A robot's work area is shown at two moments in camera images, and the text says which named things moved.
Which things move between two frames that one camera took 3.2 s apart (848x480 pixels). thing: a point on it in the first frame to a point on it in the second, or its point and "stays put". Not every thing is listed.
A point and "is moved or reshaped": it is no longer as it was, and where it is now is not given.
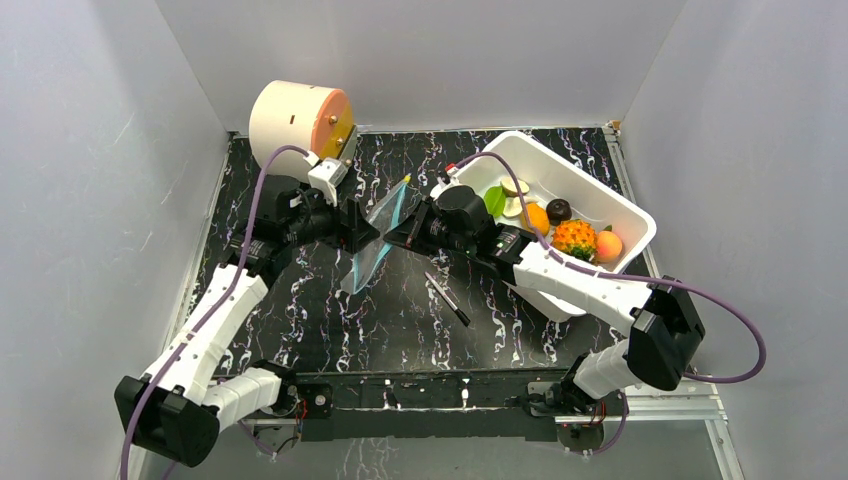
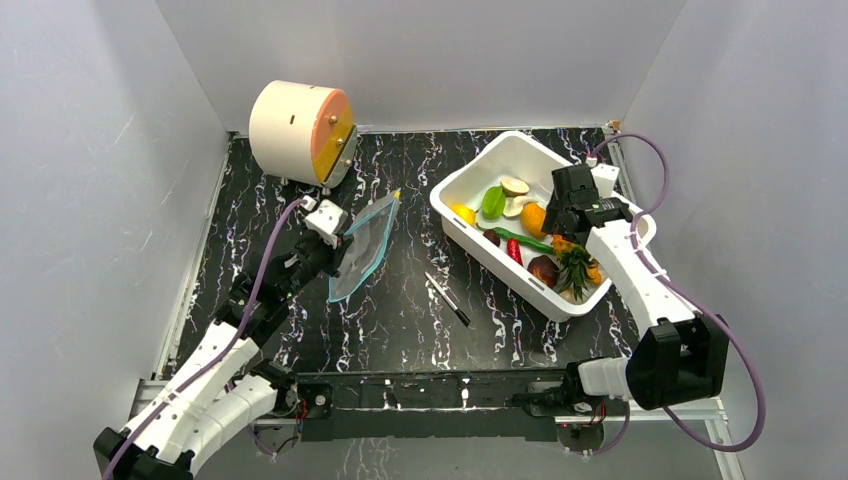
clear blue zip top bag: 386,211 is moved or reshaped
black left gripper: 357,232 to 335,254
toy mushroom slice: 508,186 stays put
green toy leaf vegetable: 495,200 stays put
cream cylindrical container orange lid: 312,118 stays put
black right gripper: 420,225 to 559,221
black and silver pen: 448,300 stays put
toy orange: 538,217 stays put
